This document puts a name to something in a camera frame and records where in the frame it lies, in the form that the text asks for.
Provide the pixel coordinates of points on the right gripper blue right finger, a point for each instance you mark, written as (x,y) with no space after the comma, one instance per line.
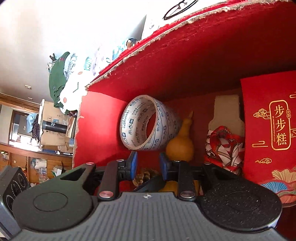
(165,165)

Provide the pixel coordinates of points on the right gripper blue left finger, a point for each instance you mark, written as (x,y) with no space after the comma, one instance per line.
(131,165)

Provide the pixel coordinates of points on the brown pine cone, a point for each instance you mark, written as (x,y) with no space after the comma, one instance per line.
(144,175)

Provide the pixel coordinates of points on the wooden gourd ornament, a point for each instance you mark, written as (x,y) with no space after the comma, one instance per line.
(180,148)

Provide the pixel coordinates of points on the printed packing tape roll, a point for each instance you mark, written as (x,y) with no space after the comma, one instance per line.
(147,124)

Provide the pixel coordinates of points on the red gift box gold print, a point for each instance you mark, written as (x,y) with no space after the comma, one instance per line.
(269,113)

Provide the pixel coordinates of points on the large red cardboard box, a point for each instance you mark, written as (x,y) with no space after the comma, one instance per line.
(183,65)

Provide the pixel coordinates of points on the brown cardboard box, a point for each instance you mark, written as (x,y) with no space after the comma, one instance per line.
(54,117)

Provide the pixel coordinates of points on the green folded garment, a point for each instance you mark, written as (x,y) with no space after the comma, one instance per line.
(57,79)

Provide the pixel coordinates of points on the black frame eyeglasses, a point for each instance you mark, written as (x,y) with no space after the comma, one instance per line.
(179,8)

